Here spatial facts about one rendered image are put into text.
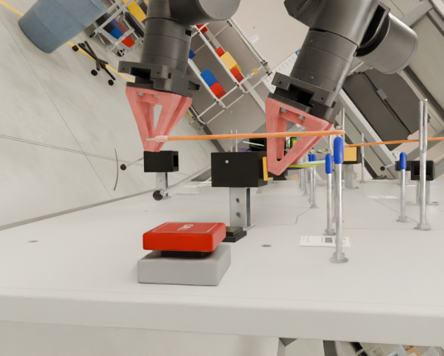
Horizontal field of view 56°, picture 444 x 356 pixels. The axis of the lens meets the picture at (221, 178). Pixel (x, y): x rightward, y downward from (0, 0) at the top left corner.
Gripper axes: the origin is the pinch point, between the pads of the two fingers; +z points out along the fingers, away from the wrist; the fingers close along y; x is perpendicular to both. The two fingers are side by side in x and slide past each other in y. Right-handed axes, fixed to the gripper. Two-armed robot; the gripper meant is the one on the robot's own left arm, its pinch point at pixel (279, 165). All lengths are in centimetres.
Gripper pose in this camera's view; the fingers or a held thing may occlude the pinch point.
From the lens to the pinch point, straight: 48.0
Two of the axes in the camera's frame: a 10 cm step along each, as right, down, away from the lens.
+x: -8.6, -4.1, 2.9
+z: -3.7, 9.1, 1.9
